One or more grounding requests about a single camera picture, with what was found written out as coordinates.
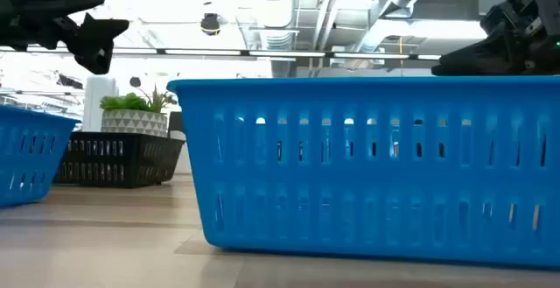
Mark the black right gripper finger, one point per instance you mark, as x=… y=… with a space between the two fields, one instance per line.
x=485 y=62

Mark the blue plastic basket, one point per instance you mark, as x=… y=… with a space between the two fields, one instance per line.
x=350 y=100
x=35 y=124

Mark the black plastic basket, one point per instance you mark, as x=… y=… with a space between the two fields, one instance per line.
x=170 y=148

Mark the white building column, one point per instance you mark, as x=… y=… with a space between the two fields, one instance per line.
x=94 y=104

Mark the green succulent plant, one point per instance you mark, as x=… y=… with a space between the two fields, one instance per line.
x=122 y=103

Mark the black computer monitor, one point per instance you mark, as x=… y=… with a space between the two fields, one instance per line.
x=176 y=121

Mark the overhead LED light bar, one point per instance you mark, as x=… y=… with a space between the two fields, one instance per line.
x=245 y=53

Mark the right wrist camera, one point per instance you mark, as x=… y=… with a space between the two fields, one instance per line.
x=507 y=16

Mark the black overhead camera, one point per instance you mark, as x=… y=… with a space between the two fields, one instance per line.
x=210 y=23

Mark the ribbed silver ventilation duct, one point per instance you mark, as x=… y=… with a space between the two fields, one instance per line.
x=275 y=8

